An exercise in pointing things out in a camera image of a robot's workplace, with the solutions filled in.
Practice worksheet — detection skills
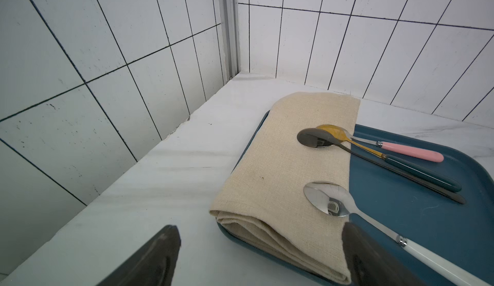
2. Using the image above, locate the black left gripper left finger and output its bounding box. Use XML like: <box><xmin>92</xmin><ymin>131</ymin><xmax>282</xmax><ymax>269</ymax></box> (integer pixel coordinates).
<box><xmin>99</xmin><ymin>225</ymin><xmax>181</xmax><ymax>285</ymax></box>

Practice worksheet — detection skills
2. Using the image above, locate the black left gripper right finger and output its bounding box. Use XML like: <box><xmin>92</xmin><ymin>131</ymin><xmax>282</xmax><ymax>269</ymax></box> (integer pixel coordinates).
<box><xmin>342</xmin><ymin>222</ymin><xmax>424</xmax><ymax>285</ymax></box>

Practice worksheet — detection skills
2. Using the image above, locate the dark teal tray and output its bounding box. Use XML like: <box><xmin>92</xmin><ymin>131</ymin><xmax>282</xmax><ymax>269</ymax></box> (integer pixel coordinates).
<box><xmin>218</xmin><ymin>111</ymin><xmax>493</xmax><ymax>285</ymax></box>

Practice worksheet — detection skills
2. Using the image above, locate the gold spoon pink handle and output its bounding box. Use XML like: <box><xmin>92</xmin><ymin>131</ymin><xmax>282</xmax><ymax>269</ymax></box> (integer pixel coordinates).
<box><xmin>317</xmin><ymin>125</ymin><xmax>444</xmax><ymax>163</ymax></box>

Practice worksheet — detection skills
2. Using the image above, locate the gold spoon green handle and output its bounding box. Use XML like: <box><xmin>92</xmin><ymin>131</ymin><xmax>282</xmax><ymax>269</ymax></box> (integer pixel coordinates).
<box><xmin>317</xmin><ymin>125</ymin><xmax>462</xmax><ymax>192</ymax></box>

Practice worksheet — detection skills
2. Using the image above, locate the silver spoon white handle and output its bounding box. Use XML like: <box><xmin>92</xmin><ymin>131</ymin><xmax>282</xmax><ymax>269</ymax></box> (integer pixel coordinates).
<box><xmin>303</xmin><ymin>181</ymin><xmax>488</xmax><ymax>285</ymax></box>

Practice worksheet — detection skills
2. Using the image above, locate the beige folded cloth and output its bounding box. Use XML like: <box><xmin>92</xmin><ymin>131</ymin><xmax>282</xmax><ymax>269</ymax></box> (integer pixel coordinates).
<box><xmin>210</xmin><ymin>93</ymin><xmax>360</xmax><ymax>285</ymax></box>

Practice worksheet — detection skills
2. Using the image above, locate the black spoon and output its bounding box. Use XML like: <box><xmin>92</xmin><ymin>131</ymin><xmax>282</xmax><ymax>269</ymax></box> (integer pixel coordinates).
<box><xmin>297</xmin><ymin>128</ymin><xmax>466</xmax><ymax>204</ymax></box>

